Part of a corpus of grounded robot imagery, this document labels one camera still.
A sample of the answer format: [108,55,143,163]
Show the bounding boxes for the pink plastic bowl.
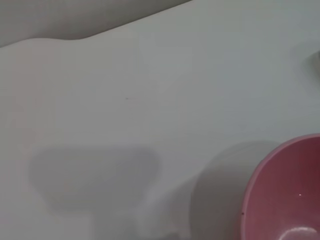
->
[242,133,320,240]

